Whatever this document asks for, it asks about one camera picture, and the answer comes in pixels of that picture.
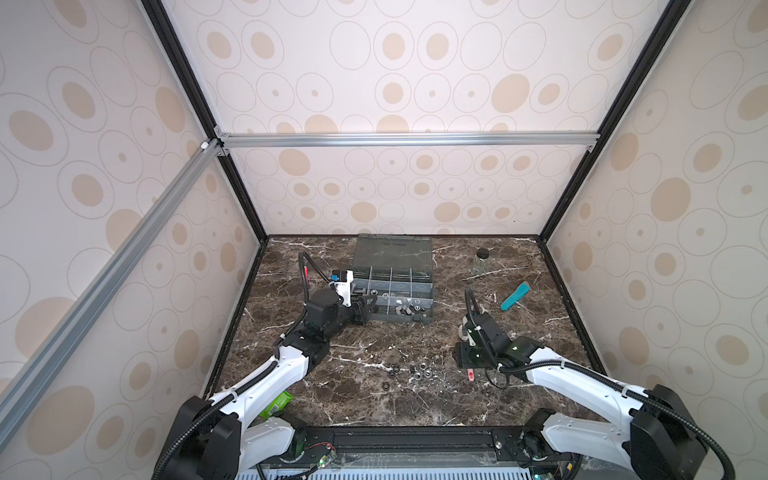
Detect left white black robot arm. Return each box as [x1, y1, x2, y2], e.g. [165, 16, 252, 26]
[152, 270, 376, 479]

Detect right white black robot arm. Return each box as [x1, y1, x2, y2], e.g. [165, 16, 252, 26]
[454, 302, 736, 479]

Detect cluster of silver hex nuts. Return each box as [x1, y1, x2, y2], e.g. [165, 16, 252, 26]
[387, 362, 436, 382]

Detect wing nuts inside organizer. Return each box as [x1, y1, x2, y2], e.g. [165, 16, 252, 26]
[373, 292, 433, 321]

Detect small black-lidded glass jar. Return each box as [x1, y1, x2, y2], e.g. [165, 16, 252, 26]
[472, 247, 490, 275]

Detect grey compartment organizer box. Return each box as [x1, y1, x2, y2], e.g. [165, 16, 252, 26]
[352, 234, 434, 325]

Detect green plastic packet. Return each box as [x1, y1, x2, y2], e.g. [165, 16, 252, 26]
[259, 391, 293, 419]

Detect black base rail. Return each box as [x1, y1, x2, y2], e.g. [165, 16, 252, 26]
[157, 424, 673, 480]

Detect horizontal aluminium frame bar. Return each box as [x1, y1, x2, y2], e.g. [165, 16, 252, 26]
[221, 131, 600, 148]

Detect left diagonal aluminium frame bar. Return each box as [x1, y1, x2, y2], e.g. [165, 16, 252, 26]
[1, 138, 223, 449]

